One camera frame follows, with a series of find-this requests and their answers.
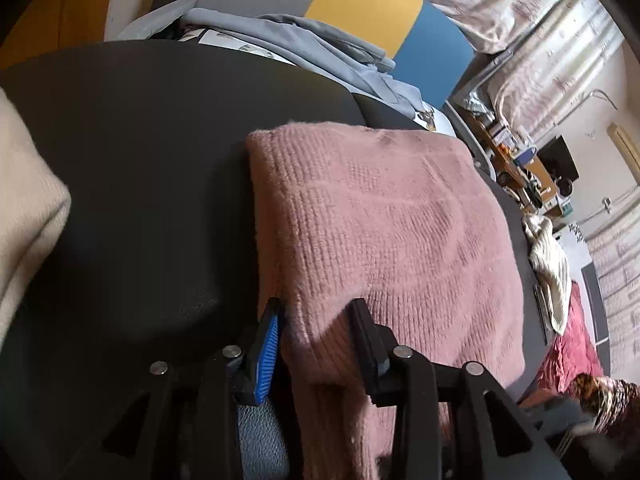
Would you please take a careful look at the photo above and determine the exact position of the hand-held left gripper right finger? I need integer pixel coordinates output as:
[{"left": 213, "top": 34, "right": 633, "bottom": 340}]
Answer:
[{"left": 347, "top": 299, "right": 571, "bottom": 480}]

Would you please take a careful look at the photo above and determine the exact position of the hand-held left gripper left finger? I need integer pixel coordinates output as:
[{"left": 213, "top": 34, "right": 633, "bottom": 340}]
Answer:
[{"left": 55, "top": 297, "right": 283, "bottom": 480}]

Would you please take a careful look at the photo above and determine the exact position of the pink knit sweater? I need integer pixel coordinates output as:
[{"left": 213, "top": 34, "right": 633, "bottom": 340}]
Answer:
[{"left": 245, "top": 121, "right": 531, "bottom": 480}]

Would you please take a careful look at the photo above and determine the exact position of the white ribbed knit sweater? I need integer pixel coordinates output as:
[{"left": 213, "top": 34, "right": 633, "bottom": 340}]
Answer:
[{"left": 522, "top": 214, "right": 572, "bottom": 337}]

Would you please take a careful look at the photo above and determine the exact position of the pink-red blanket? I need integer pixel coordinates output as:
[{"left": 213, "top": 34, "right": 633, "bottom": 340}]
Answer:
[{"left": 537, "top": 280, "right": 606, "bottom": 396}]

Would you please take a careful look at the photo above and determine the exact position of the white printed box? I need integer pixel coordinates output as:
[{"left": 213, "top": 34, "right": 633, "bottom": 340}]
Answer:
[{"left": 560, "top": 220, "right": 591, "bottom": 261}]

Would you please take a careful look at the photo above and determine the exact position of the white printed cushion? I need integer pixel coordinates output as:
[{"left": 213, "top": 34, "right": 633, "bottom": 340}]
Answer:
[{"left": 180, "top": 30, "right": 456, "bottom": 138}]

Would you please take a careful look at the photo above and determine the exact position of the wooden desk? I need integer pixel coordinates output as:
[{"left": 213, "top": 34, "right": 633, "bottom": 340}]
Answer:
[{"left": 480, "top": 125, "right": 561, "bottom": 216}]

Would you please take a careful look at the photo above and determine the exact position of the assorted small desk clutter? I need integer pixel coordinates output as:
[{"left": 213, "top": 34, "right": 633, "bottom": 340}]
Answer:
[{"left": 487, "top": 120, "right": 546, "bottom": 211}]

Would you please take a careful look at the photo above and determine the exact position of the silver foil bag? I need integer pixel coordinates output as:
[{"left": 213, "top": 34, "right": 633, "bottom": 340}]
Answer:
[{"left": 455, "top": 85, "right": 498, "bottom": 123}]

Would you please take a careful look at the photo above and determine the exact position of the black monitor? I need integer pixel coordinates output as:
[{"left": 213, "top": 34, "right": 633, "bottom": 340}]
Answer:
[{"left": 540, "top": 136, "right": 581, "bottom": 183}]

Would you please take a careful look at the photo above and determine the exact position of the cream knit sweater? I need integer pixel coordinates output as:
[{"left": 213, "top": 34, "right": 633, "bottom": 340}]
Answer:
[{"left": 0, "top": 87, "right": 72, "bottom": 346}]

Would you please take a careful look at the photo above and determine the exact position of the grey-blue hoodie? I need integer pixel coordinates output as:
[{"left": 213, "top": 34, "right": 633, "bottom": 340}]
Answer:
[{"left": 177, "top": 6, "right": 426, "bottom": 118}]

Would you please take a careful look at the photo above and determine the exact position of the beige floral curtain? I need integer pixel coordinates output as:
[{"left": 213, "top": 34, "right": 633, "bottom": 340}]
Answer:
[{"left": 480, "top": 0, "right": 628, "bottom": 141}]

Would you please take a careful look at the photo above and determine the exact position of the grey yellow blue chair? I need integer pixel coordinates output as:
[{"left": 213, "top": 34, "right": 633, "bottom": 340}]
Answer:
[{"left": 102, "top": 0, "right": 501, "bottom": 181}]

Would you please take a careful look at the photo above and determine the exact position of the orange wooden wardrobe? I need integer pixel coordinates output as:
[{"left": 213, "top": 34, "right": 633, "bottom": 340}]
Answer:
[{"left": 0, "top": 0, "right": 121, "bottom": 68}]

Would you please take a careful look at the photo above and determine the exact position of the beige wall air conditioner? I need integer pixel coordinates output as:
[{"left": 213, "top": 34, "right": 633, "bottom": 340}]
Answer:
[{"left": 607, "top": 124, "right": 640, "bottom": 181}]

